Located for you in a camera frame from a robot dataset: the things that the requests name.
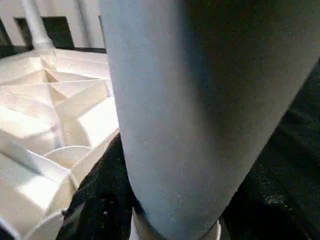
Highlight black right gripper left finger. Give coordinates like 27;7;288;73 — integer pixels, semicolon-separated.
58;131;135;240

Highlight white plastic table leg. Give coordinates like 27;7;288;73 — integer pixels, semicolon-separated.
20;0;55;52
98;0;320;240

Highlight white plastic table top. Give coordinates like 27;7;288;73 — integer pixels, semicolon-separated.
0;47;121;240

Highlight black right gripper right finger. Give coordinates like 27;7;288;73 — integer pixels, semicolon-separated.
221;172;320;240

